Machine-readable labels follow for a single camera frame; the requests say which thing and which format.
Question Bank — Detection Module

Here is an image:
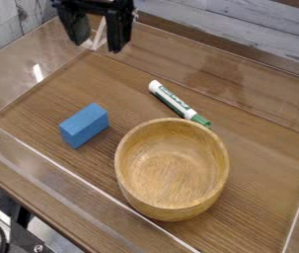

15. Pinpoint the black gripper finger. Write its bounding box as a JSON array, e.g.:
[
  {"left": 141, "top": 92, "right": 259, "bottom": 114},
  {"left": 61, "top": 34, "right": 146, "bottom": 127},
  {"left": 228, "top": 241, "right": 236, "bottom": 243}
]
[
  {"left": 105, "top": 9, "right": 133, "bottom": 53},
  {"left": 56, "top": 7, "right": 90, "bottom": 45}
]

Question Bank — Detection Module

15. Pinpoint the blue rectangular block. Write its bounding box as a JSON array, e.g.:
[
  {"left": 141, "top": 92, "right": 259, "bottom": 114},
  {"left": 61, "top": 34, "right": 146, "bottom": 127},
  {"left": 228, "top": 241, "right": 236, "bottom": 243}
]
[{"left": 58, "top": 103, "right": 109, "bottom": 149}]

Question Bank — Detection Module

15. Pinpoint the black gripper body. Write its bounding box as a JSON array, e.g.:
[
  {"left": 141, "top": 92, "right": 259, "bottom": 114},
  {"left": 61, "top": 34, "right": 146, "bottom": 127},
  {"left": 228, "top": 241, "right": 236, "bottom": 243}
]
[{"left": 49, "top": 0, "right": 136, "bottom": 17}]

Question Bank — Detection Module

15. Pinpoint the clear acrylic tray wall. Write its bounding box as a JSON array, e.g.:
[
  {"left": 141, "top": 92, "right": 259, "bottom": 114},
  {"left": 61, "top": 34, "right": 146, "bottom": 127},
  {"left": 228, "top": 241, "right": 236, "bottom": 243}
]
[{"left": 0, "top": 127, "right": 200, "bottom": 253}]

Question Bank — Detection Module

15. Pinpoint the metal table bracket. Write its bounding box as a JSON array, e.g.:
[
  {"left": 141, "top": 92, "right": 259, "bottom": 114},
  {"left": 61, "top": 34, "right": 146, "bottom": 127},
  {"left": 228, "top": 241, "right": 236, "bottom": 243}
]
[{"left": 21, "top": 230, "right": 54, "bottom": 253}]

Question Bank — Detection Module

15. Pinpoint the green white marker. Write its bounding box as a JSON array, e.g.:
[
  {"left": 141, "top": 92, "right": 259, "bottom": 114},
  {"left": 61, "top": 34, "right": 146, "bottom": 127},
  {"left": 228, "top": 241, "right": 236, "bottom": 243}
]
[{"left": 148, "top": 80, "right": 211, "bottom": 127}]

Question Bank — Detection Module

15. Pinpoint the brown wooden bowl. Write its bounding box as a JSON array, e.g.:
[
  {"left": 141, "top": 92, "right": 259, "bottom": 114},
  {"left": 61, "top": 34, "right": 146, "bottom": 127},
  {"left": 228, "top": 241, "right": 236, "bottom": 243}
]
[{"left": 114, "top": 118, "right": 229, "bottom": 221}]

